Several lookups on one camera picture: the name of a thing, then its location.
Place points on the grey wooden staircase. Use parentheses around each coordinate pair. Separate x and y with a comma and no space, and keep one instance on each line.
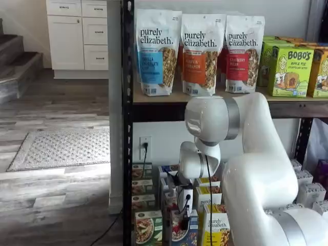
(15,64)

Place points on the black metal shelf rack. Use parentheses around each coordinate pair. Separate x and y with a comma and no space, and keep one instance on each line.
(127,102)

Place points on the blue label granola bag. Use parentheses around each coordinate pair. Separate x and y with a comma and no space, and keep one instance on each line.
(153,51)

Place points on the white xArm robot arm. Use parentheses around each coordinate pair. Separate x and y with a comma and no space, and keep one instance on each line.
(256,166)

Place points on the purple box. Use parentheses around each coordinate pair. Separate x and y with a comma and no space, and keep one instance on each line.
(322,179)

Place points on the green oatmeal box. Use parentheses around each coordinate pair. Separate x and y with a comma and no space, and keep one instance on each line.
(142,187)
(143,202)
(148,228)
(139,171)

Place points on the white drawer cabinet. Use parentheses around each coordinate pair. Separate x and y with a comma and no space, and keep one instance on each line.
(66,43)

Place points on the grey patterned doormat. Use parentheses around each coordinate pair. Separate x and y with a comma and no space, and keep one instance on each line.
(64,151)

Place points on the white wall outlet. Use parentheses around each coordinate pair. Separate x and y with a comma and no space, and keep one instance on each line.
(145,156)

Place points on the orange label granola bag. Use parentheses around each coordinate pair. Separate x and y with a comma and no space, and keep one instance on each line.
(202,56)
(180,66)

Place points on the white patterned pantry box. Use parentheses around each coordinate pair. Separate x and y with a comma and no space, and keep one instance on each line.
(305,178)
(296,165)
(321,207)
(311,192)

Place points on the yellow Bobo's snack box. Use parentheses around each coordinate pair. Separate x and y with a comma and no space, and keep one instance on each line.
(319,77)

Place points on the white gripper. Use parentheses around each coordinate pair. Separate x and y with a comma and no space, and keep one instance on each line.
(183,198)

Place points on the red label granola bag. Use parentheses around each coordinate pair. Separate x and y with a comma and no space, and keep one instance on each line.
(241,59)

